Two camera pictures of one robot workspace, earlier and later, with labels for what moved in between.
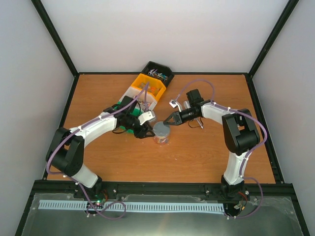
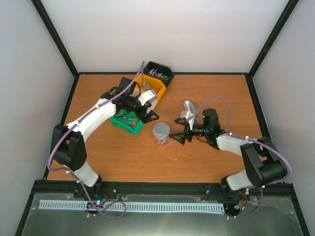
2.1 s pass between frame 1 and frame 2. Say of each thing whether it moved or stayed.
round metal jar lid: stayed
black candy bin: stayed
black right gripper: moved
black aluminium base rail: stayed
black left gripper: moved
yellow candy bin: stayed
